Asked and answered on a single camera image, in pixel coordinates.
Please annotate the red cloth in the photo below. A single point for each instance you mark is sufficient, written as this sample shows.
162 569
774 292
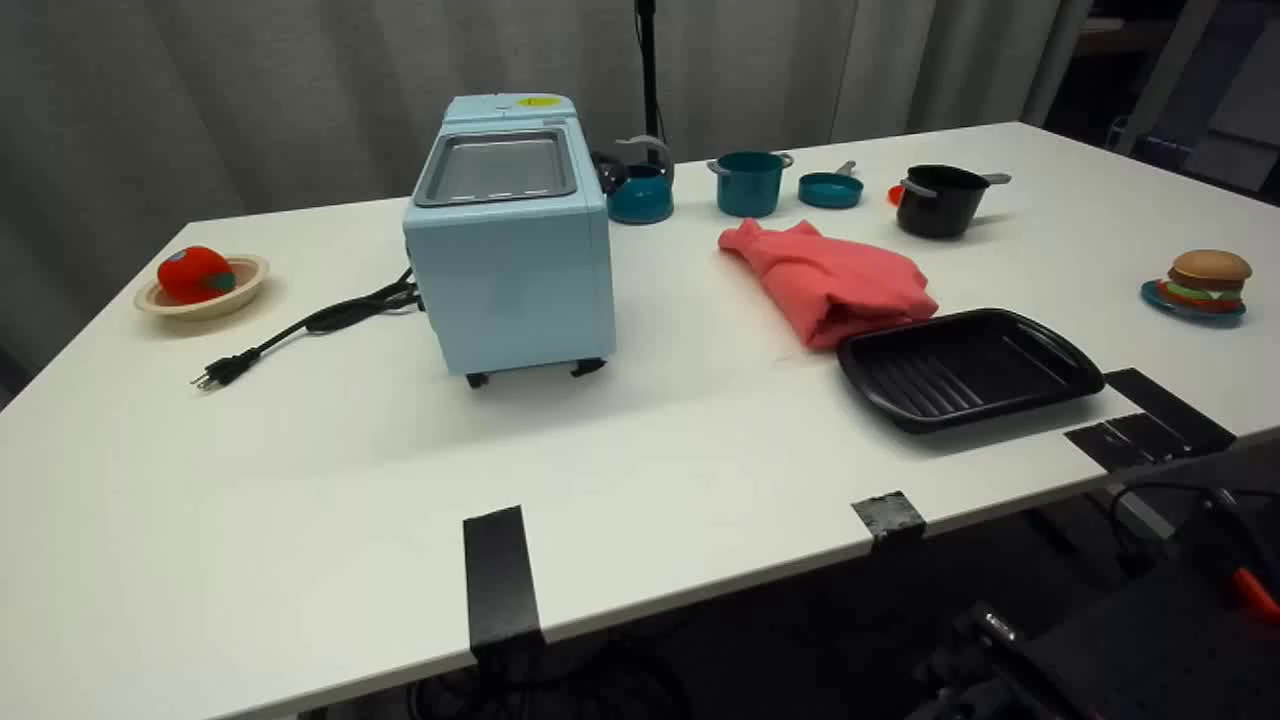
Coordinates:
826 281

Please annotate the light blue toaster oven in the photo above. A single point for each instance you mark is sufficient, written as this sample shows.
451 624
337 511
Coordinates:
513 264

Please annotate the teal toy kettle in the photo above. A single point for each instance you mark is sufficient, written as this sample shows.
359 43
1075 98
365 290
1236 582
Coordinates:
641 193

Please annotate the teal toy pot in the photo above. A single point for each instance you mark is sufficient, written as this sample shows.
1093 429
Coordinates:
750 187

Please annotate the teal toy frying pan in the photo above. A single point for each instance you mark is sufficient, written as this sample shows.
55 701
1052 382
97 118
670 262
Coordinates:
830 189

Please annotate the long black tape strip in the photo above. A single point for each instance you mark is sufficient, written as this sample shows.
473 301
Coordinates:
500 573

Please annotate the small black tape piece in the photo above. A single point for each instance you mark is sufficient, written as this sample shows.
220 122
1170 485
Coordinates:
888 513

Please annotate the black ridged grill tray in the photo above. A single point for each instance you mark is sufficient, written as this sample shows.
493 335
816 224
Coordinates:
965 364

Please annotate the black pot with red knob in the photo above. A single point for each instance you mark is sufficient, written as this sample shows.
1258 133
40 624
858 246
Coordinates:
943 201

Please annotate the beige shallow bowl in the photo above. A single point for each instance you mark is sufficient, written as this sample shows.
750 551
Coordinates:
245 287

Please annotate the red toy tomato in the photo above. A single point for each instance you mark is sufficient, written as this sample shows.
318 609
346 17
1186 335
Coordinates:
194 272

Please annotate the teal small plate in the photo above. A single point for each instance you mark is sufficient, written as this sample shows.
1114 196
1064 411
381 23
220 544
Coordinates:
1157 301

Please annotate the toy burger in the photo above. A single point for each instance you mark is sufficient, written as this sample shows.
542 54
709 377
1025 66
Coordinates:
1207 278

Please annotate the black camera stand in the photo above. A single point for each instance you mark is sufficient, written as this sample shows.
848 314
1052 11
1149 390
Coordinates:
648 66

